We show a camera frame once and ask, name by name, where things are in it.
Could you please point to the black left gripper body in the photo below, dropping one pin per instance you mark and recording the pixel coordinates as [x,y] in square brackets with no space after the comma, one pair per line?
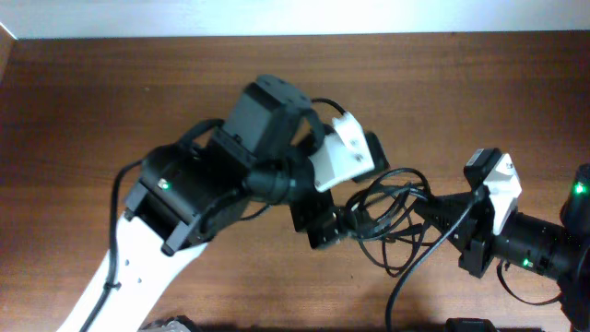
[307,215]

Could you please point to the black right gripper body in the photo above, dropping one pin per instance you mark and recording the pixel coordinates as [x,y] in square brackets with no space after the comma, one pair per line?
[479,235]

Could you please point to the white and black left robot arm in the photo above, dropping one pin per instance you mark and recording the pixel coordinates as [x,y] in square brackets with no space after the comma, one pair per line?
[272,148]

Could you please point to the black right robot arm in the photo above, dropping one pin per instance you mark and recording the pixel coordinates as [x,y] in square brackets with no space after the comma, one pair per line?
[555,251]

